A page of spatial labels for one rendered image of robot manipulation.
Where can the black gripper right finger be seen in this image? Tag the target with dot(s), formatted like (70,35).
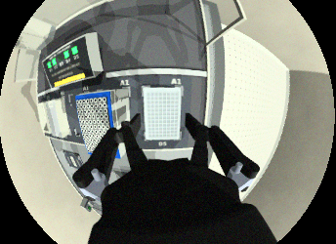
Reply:
(234,163)

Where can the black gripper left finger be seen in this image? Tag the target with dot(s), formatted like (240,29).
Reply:
(93,176)

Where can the white ready key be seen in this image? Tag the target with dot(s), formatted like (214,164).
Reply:
(86,204)

